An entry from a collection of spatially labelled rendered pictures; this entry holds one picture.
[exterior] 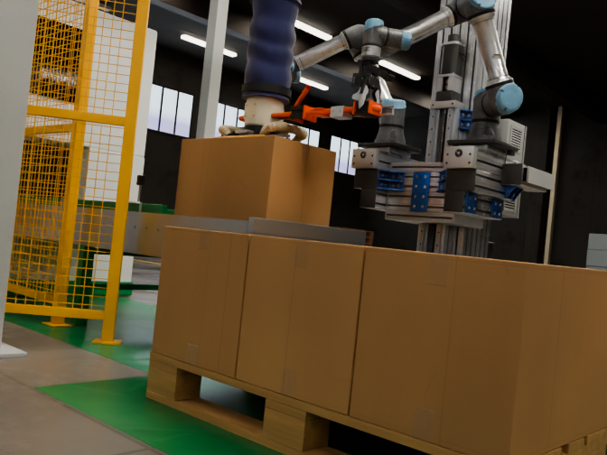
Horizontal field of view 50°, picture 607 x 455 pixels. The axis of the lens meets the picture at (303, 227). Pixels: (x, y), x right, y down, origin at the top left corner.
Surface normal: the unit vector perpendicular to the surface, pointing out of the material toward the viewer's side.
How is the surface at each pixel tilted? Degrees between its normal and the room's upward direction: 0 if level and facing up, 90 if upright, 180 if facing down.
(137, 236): 90
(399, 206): 90
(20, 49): 90
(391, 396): 90
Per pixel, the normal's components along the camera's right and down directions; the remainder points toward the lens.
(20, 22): 0.73, 0.06
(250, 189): -0.66, -0.08
